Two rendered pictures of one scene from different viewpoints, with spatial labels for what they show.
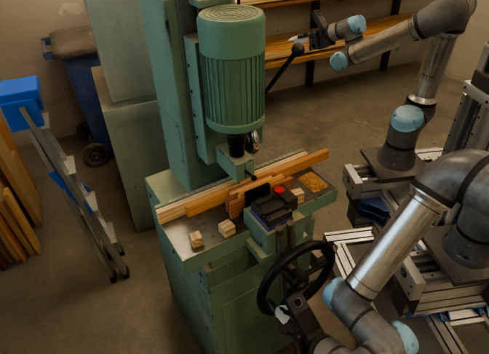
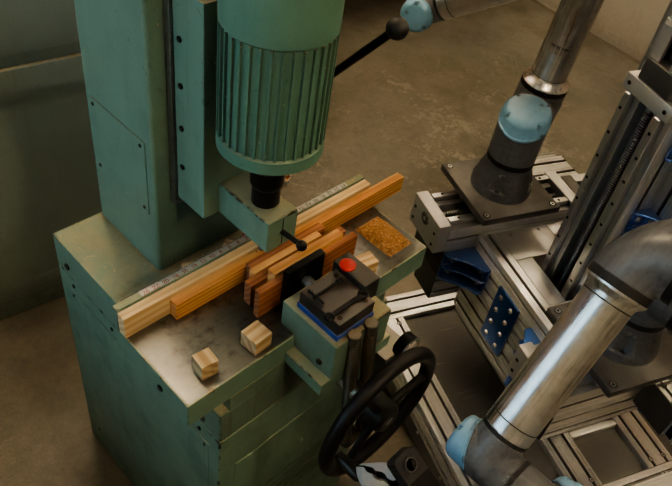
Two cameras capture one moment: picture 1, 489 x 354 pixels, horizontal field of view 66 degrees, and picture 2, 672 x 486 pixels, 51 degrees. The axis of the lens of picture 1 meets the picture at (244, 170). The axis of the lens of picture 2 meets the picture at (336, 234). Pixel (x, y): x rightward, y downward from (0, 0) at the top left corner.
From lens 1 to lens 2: 0.28 m
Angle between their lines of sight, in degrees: 17
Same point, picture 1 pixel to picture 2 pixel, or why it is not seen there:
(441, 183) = (641, 274)
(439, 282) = (583, 391)
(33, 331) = not seen: outside the picture
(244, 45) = (317, 26)
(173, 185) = (117, 247)
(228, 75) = (279, 76)
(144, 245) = (19, 344)
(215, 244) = (238, 368)
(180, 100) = (155, 100)
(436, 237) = not seen: hidden behind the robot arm
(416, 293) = not seen: hidden behind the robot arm
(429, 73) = (563, 43)
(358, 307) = (509, 464)
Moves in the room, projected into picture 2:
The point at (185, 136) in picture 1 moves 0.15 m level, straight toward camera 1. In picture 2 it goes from (158, 165) to (181, 220)
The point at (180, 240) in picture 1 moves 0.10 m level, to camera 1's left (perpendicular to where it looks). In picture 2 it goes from (172, 366) to (109, 373)
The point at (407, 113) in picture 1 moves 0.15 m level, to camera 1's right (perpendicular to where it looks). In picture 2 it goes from (526, 111) to (583, 109)
